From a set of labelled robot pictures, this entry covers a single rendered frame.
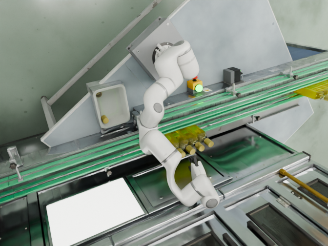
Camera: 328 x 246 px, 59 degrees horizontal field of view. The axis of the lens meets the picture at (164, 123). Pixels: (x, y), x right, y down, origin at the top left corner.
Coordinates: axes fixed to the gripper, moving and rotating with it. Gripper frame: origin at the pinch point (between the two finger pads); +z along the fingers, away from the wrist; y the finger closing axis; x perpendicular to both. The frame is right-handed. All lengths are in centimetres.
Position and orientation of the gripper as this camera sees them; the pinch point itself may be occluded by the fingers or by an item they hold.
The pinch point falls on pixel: (192, 163)
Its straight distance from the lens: 142.6
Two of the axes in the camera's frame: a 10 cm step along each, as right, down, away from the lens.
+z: -2.0, -4.3, 8.8
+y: -0.9, -8.9, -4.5
